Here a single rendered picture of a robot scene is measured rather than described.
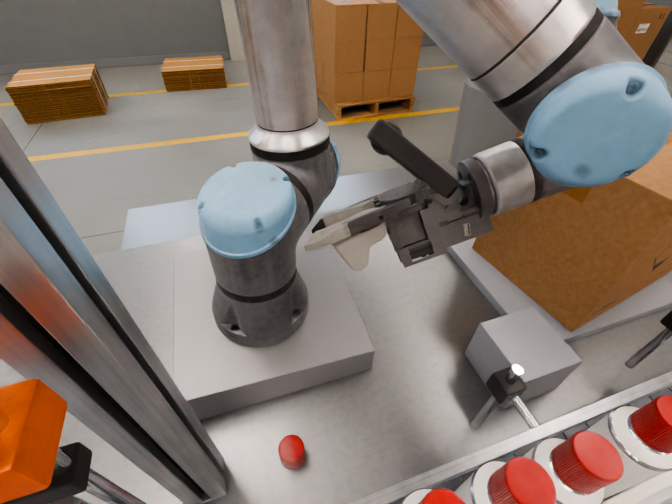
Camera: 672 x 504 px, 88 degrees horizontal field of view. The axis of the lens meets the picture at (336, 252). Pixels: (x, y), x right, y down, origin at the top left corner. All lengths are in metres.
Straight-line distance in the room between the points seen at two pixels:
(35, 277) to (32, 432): 0.07
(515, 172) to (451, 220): 0.08
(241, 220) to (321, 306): 0.24
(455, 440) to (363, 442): 0.13
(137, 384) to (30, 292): 0.10
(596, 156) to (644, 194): 0.32
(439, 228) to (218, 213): 0.25
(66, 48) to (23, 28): 0.39
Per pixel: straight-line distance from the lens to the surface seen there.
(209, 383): 0.53
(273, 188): 0.42
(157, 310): 0.73
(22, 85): 4.22
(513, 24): 0.26
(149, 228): 0.92
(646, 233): 0.60
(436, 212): 0.42
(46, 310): 0.22
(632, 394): 0.55
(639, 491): 0.56
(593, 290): 0.67
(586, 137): 0.27
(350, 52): 3.42
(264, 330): 0.52
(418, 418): 0.57
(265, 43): 0.45
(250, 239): 0.40
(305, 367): 0.52
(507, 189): 0.41
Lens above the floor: 1.35
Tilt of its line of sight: 43 degrees down
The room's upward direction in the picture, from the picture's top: 1 degrees clockwise
